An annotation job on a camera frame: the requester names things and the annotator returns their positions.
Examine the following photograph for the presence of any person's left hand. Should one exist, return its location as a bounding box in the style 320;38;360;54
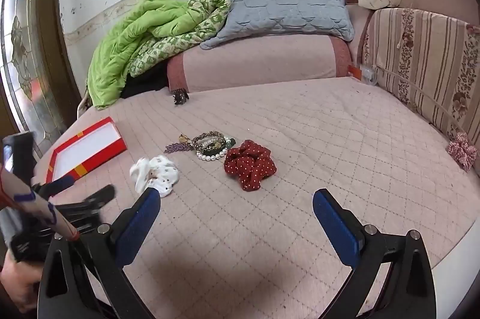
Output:
0;251;44;314

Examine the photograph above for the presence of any wooden door glass panel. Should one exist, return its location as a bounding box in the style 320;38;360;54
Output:
0;0;85;162

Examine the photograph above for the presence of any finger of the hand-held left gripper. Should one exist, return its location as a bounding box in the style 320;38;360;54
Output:
73;185;116;211
32;174;76;197

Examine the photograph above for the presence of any dark green hair tie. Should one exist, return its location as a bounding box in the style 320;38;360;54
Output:
202;137;236;155

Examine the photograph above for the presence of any pink bolster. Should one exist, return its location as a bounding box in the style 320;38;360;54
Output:
167;35;353;93

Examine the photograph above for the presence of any red box white inside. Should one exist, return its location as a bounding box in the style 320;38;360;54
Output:
45;117;128;185

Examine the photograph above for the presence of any clear package red label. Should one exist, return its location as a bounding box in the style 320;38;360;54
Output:
347;64;377;85

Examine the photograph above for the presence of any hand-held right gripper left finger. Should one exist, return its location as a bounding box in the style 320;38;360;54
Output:
37;187;162;319

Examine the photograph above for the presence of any pink plaid scrunchie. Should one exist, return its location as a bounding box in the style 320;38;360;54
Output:
446;133;478;173

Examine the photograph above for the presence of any black cloth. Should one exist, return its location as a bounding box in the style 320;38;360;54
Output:
121;60;169;99

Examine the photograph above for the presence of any person's left forearm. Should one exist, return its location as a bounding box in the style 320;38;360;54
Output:
0;163;80;242

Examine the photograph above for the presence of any striped floral cushion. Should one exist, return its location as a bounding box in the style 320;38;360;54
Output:
362;8;480;155

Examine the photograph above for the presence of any purple beaded hair clip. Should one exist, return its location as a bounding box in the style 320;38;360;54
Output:
164;142;192;155

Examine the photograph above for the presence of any green quilt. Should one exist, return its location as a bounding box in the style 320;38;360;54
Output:
87;0;231;110

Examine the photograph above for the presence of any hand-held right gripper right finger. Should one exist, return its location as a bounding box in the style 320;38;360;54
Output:
312;188;437;319

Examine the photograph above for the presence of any white dotted scrunchie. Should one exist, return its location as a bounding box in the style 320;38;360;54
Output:
129;156;181;198

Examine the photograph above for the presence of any brown beaded bracelet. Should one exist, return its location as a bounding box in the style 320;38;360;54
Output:
191;131;226;151

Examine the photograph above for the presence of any black hair claw clip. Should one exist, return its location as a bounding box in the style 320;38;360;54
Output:
172;88;190;106

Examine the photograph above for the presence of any pearl bracelet green bead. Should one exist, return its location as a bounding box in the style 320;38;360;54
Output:
196;137;230;162

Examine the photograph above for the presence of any grey quilted pillow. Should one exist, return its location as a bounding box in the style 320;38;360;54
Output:
200;0;355;50

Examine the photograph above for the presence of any beige patterned blanket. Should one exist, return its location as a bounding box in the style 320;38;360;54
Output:
76;88;94;117

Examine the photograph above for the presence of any red polka dot scrunchie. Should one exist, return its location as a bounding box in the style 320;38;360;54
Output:
224;140;277;191

